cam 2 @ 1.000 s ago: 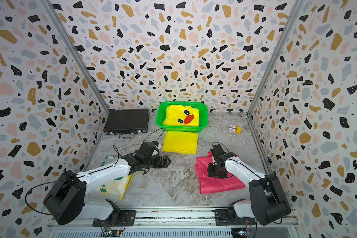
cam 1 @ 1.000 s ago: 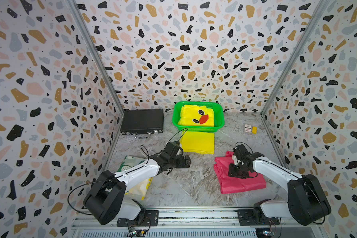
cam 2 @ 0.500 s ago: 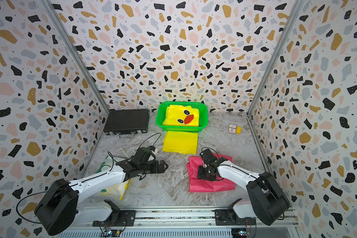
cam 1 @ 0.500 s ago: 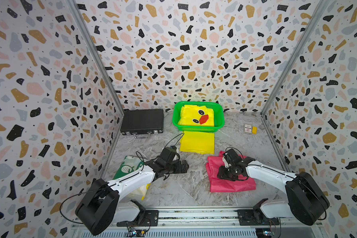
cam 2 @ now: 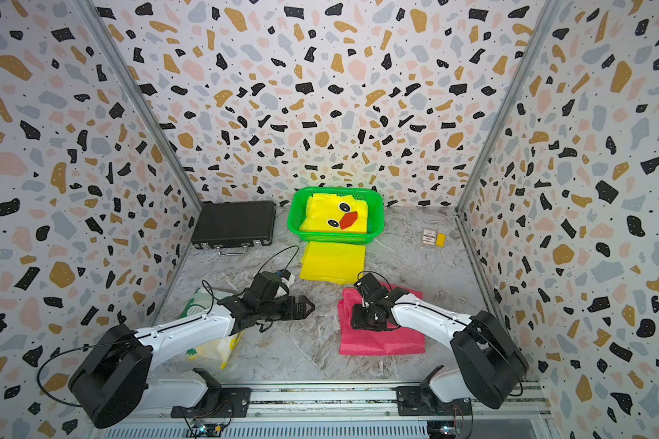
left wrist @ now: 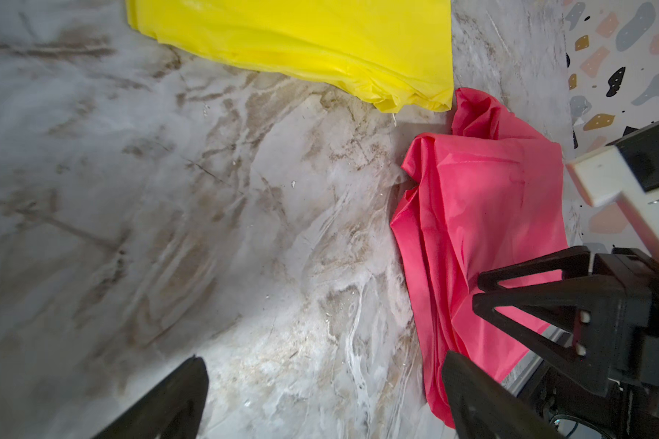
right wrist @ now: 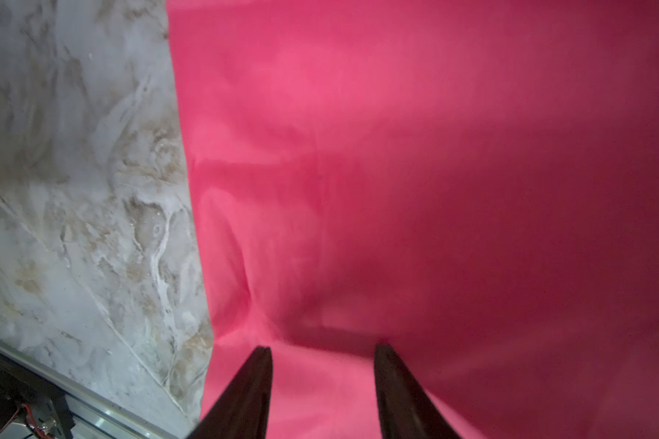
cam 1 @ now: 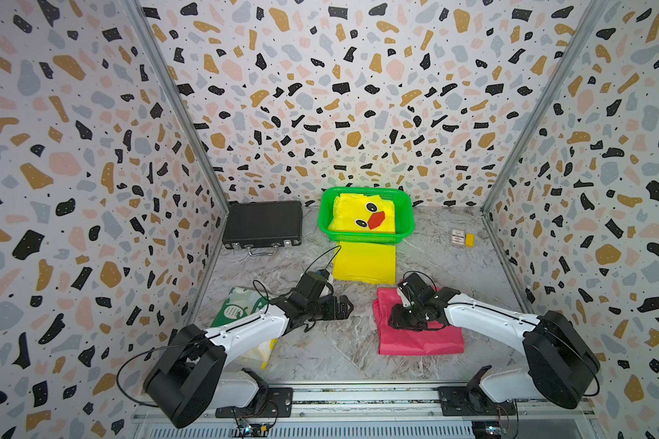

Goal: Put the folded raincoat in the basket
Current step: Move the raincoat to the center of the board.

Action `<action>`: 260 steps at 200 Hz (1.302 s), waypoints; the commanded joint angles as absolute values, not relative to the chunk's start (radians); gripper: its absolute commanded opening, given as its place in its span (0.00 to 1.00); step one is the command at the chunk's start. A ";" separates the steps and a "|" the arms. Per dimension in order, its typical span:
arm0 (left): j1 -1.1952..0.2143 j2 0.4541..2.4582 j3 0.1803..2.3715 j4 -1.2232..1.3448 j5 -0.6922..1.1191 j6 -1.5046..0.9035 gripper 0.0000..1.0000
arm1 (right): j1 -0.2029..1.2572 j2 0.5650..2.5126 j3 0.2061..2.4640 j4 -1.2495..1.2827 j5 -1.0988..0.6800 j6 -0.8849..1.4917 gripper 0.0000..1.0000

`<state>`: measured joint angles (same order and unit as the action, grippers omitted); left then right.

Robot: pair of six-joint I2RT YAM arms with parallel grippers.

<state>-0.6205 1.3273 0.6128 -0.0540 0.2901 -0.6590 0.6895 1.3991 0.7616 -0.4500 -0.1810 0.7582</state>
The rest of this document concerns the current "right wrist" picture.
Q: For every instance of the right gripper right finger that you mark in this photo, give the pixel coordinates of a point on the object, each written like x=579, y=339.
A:
x=404, y=408

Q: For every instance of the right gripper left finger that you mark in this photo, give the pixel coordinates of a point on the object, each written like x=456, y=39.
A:
x=242, y=410

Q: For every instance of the pink raincoat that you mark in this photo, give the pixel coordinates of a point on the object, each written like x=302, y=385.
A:
x=474, y=182

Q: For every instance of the aluminium mounting rail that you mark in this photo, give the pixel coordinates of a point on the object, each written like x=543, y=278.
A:
x=94, y=415

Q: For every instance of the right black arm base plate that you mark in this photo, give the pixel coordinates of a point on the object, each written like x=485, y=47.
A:
x=35, y=403

